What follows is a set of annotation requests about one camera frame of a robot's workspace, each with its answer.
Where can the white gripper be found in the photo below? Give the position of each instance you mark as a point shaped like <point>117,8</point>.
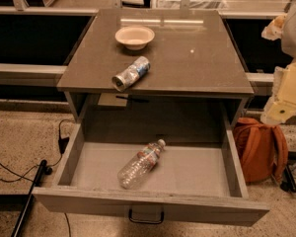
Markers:
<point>295,37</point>

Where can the clear plastic water bottle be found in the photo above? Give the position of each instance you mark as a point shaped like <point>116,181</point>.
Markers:
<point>133,174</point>

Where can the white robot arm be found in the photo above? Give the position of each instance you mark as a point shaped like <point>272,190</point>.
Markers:
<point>283,28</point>

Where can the grey cabinet with counter top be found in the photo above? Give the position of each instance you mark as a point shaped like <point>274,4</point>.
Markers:
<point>191,57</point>

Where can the open grey top drawer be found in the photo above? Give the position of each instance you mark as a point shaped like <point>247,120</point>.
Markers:
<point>198,177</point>

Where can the orange backpack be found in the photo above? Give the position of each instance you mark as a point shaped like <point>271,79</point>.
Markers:
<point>262,150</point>

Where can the black stand leg right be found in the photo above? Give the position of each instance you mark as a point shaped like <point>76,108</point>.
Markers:
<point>288,183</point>

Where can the black stand leg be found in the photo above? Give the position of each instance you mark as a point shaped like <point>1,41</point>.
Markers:
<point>29,199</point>
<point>288,183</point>

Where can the crushed silver drink can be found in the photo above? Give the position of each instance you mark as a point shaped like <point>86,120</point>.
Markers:
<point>131,74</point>

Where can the white paper bowl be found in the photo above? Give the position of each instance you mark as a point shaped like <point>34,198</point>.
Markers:
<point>134,37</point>

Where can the black stand leg left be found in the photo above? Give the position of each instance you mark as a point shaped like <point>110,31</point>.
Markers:
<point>29,199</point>

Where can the metal railing frame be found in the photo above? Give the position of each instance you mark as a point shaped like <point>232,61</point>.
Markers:
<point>35,35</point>

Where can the black drawer handle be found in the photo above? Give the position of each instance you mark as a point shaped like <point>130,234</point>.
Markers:
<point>139,217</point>

